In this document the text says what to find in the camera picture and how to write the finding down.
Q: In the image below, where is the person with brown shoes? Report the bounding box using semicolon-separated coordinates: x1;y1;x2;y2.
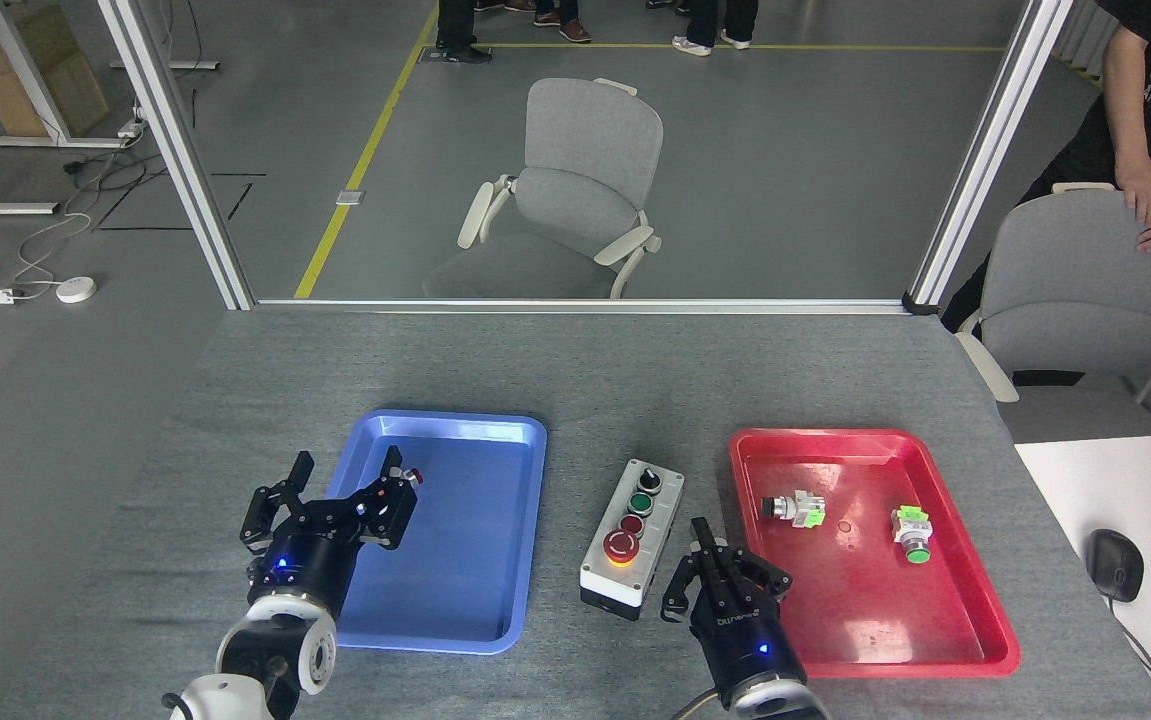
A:
532;0;593;44

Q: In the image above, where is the silver aluminium rail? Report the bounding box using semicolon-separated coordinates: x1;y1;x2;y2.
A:
253;297;912;316

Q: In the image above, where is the person's right hand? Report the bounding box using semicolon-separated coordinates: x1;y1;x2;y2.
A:
1116;159;1151;230

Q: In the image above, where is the black-knob switch with green block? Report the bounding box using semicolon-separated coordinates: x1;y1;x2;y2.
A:
761;491;827;530

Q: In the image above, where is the blue plastic tray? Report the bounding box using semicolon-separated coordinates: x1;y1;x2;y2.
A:
315;409;548;656

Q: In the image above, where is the orange white red-cap switch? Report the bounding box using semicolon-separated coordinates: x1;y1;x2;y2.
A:
367;466;426;501

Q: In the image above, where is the black computer mouse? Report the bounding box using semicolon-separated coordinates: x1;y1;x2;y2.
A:
1085;529;1145;603

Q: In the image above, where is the grey office chair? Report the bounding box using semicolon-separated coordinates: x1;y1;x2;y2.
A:
423;77;665;300
954;182;1151;443

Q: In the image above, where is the person with white shoes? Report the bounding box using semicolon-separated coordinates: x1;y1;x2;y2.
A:
671;0;760;57

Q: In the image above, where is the silver aluminium post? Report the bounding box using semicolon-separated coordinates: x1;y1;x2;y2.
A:
907;0;1076;314
98;0;255;311

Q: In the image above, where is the cardboard box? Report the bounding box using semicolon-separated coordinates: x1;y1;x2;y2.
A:
0;5;110;139

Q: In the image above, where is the white table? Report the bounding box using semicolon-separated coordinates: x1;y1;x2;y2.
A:
1014;432;1151;720

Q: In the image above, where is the white floor cable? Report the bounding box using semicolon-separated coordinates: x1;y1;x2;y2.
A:
11;208;95;298

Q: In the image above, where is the green push button switch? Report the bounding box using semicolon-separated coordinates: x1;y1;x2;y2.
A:
891;506;933;565

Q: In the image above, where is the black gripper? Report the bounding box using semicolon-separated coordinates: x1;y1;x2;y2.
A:
239;446;420;617
661;517;807;707

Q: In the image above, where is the red plastic tray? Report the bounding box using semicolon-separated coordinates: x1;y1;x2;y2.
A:
728;428;1022;679

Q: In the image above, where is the person with black shoes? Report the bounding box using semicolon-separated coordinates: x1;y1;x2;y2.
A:
434;0;494;65

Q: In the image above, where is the white desk frame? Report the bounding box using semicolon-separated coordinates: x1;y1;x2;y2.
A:
0;0;136;216

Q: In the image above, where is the white control box with buttons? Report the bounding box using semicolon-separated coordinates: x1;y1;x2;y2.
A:
579;459;686;622

